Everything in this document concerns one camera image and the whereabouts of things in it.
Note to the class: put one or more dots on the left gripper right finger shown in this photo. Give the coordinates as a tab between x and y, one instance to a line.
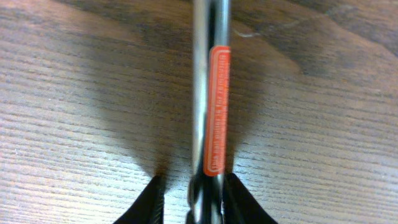
240	207

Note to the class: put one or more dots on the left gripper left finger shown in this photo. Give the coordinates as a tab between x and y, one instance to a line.
148	208

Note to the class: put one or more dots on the black orange pen tool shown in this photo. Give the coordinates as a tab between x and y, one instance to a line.
211	70

